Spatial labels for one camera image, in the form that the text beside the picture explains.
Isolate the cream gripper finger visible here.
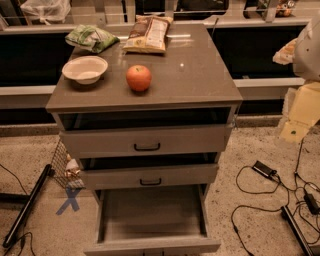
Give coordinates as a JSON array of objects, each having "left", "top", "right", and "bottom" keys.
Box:
[
  {"left": 280, "top": 82, "right": 320, "bottom": 143},
  {"left": 272, "top": 39, "right": 297, "bottom": 65}
]

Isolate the top drawer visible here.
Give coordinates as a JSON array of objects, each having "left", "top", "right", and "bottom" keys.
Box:
[{"left": 60, "top": 125, "right": 232, "bottom": 159}]

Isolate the black floor bar left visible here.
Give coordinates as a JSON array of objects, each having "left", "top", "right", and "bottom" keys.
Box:
[{"left": 1, "top": 164, "right": 52, "bottom": 248}]

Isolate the black power cable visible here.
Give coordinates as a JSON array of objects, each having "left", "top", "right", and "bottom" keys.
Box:
[{"left": 230, "top": 165, "right": 291, "bottom": 256}]

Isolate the green snack bag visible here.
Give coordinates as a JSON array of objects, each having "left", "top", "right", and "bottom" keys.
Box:
[{"left": 65, "top": 25, "right": 120, "bottom": 54}]

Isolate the middle drawer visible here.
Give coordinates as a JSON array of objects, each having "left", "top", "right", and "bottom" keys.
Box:
[{"left": 80, "top": 164, "right": 219, "bottom": 190}]

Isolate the black floor bar right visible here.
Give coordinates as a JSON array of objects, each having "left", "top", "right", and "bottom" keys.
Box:
[{"left": 281, "top": 206, "right": 315, "bottom": 256}]

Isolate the clear plastic bag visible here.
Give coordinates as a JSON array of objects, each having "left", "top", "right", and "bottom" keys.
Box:
[{"left": 20, "top": 0, "right": 71, "bottom": 25}]

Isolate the blue tape cross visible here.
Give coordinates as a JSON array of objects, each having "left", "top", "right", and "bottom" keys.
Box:
[{"left": 56, "top": 188, "right": 81, "bottom": 215}]

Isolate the wire mesh basket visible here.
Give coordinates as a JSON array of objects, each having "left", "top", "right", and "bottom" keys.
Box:
[{"left": 51, "top": 141, "right": 84, "bottom": 189}]

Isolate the red apple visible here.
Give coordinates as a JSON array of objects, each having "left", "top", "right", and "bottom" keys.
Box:
[{"left": 126, "top": 65, "right": 152, "bottom": 92}]

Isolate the white bowl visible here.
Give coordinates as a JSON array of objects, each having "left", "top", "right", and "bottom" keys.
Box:
[{"left": 62, "top": 56, "right": 108, "bottom": 85}]

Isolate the grey drawer cabinet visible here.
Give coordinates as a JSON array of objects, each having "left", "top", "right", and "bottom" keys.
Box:
[{"left": 45, "top": 23, "right": 244, "bottom": 201}]

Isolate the brown white chip bag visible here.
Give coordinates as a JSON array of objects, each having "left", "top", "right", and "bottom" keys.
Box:
[{"left": 123, "top": 15, "right": 173, "bottom": 54}]

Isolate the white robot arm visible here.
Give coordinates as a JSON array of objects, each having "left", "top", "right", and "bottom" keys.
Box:
[{"left": 273, "top": 15, "right": 320, "bottom": 143}]

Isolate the black floor bar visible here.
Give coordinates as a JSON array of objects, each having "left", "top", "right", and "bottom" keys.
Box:
[
  {"left": 1, "top": 164, "right": 52, "bottom": 248},
  {"left": 281, "top": 206, "right": 315, "bottom": 256}
]

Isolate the bottom drawer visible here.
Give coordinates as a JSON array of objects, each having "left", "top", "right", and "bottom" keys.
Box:
[{"left": 84, "top": 185, "right": 221, "bottom": 256}]

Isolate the drawer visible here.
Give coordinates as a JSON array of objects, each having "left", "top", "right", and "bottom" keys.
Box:
[
  {"left": 60, "top": 125, "right": 232, "bottom": 159},
  {"left": 80, "top": 164, "right": 219, "bottom": 190},
  {"left": 84, "top": 185, "right": 221, "bottom": 256}
]

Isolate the black power adapter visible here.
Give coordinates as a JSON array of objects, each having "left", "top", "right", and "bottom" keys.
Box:
[
  {"left": 252, "top": 161, "right": 277, "bottom": 179},
  {"left": 304, "top": 193, "right": 320, "bottom": 215}
]

